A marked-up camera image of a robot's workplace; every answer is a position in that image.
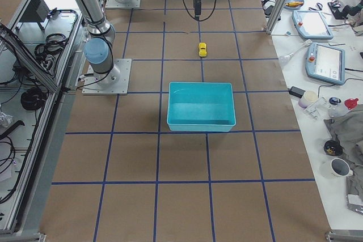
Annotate black power adapter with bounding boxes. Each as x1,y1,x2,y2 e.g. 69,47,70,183
288,86,306,99

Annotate light blue plastic bin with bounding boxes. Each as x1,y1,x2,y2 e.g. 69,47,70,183
167,82,236,132

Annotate black bowl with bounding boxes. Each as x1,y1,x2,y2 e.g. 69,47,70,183
323,139,343,157

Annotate far teach pendant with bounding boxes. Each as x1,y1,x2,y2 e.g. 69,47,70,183
292,10,334,40

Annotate teach pendant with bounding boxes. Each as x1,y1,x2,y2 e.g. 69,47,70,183
305,43,345,86
292,10,334,40

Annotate near teach pendant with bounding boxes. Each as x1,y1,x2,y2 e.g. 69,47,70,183
305,43,345,86

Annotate yellow beetle toy car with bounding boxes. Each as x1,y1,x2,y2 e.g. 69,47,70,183
198,42,208,58

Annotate white mug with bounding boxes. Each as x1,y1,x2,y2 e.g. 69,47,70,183
320,158,353,179

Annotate grey cloth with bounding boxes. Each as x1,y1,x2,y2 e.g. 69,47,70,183
324,104,362,199

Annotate white paper cup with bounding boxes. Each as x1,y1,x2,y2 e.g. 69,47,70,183
298,91,318,108

